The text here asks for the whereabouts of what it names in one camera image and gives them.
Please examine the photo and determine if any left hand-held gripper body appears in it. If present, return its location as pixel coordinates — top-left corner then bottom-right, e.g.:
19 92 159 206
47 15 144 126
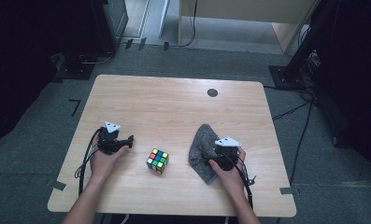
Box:
97 121 125 156

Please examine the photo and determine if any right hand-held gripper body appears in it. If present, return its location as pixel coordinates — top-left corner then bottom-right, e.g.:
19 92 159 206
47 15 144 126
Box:
210 135 242 172

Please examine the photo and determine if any grey fuzzy cloth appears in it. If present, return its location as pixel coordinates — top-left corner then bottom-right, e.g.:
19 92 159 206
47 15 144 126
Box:
188 123 221 186

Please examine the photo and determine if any multicoloured puzzle cube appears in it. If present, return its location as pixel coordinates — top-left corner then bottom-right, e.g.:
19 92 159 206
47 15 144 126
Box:
146 147 170 175

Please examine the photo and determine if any person's left hand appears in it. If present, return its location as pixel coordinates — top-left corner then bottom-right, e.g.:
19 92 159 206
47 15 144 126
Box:
89 136 130 185

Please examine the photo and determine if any person's right hand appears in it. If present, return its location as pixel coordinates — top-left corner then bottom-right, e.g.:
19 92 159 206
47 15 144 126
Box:
208 147 248 200

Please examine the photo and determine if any black angled floor tape mark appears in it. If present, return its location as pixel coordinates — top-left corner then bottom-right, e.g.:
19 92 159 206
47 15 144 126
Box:
68 98 82 118

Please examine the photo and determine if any black flat stand base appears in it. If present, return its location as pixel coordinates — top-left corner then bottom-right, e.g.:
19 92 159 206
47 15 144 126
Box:
53 62 95 81

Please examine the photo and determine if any black cabinet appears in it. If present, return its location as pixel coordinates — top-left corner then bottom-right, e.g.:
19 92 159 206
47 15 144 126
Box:
64 0 130 63

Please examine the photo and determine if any black metal stand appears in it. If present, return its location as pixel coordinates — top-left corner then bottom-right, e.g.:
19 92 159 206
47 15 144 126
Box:
268 0 340 91

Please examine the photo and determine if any light wooden furniture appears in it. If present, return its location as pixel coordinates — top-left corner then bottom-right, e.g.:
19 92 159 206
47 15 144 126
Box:
177 0 318 54

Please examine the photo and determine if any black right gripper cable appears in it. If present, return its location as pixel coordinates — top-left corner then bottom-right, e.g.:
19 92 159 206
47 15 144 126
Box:
223 152 257 209

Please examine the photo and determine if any long black floor cable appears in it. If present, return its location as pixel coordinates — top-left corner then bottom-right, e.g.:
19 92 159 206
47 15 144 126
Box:
290 102 313 188

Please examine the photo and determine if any black looped floor cable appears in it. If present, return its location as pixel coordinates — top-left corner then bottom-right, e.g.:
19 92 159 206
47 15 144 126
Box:
78 50 116 65

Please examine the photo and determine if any black hanging cable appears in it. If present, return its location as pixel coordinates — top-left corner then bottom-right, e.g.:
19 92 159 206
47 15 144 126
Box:
170 0 198 49

